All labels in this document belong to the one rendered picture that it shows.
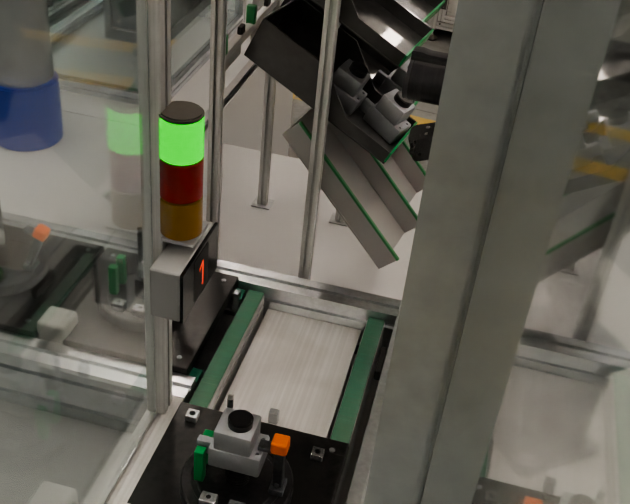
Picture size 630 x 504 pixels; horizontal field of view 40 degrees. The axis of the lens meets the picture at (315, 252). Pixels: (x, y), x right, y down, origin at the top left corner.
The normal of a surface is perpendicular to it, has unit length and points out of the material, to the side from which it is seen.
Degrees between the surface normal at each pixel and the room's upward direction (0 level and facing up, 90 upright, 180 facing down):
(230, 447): 90
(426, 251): 90
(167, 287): 90
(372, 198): 45
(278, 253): 0
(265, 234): 0
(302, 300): 90
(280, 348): 0
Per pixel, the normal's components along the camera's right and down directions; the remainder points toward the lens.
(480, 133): -0.24, 0.54
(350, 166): 0.71, -0.36
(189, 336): 0.09, -0.82
